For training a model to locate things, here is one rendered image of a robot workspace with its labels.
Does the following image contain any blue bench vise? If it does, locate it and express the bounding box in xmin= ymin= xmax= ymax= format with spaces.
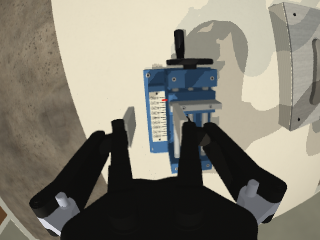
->
xmin=143 ymin=29 xmax=222 ymax=174

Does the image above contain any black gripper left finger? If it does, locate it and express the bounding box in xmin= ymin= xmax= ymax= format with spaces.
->
xmin=29 ymin=106 xmax=139 ymax=237

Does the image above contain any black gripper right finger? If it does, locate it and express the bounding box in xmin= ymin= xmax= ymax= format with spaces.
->
xmin=172 ymin=103 xmax=287 ymax=227

